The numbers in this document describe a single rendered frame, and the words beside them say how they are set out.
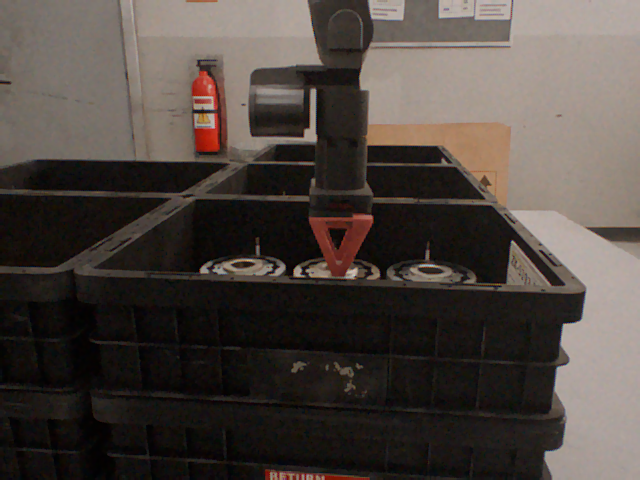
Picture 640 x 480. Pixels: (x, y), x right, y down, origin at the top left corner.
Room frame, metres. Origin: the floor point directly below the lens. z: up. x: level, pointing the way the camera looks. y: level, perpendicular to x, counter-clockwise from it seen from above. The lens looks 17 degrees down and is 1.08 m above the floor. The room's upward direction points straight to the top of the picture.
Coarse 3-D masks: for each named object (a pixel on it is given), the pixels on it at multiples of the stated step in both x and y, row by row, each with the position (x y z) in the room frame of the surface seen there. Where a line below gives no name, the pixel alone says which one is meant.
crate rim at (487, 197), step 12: (240, 168) 0.93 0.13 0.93; (372, 168) 0.96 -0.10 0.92; (384, 168) 0.96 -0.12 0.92; (396, 168) 0.95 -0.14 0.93; (408, 168) 0.95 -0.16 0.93; (420, 168) 0.95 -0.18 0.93; (432, 168) 0.95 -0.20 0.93; (444, 168) 0.95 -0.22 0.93; (456, 168) 0.94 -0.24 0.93; (216, 180) 0.81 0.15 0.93; (228, 180) 0.84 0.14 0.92; (468, 180) 0.82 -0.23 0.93; (204, 192) 0.72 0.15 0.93; (480, 192) 0.72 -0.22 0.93
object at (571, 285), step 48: (528, 240) 0.50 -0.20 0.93; (96, 288) 0.40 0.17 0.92; (144, 288) 0.40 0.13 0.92; (192, 288) 0.39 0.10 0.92; (240, 288) 0.39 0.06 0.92; (288, 288) 0.38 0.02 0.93; (336, 288) 0.38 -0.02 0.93; (384, 288) 0.38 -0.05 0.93; (432, 288) 0.37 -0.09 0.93; (480, 288) 0.37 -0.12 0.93; (528, 288) 0.37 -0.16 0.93; (576, 288) 0.37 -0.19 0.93
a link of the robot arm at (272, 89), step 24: (336, 24) 0.57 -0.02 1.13; (360, 24) 0.57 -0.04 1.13; (336, 48) 0.57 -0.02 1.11; (360, 48) 0.56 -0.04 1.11; (264, 72) 0.59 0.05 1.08; (288, 72) 0.59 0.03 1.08; (312, 72) 0.59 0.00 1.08; (336, 72) 0.59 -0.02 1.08; (360, 72) 0.58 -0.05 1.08; (264, 96) 0.58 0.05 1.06; (288, 96) 0.58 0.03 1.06; (264, 120) 0.57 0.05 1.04; (288, 120) 0.57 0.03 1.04
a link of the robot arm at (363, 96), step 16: (304, 80) 0.60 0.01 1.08; (320, 80) 0.60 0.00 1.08; (336, 80) 0.60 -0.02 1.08; (352, 80) 0.60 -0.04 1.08; (304, 96) 0.58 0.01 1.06; (320, 96) 0.58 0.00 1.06; (336, 96) 0.57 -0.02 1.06; (352, 96) 0.57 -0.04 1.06; (368, 96) 0.59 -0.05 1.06; (304, 112) 0.58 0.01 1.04; (320, 112) 0.58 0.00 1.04; (336, 112) 0.57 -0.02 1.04; (352, 112) 0.57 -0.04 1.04; (304, 128) 0.59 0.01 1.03; (320, 128) 0.58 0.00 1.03; (336, 128) 0.57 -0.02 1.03; (352, 128) 0.57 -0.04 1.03
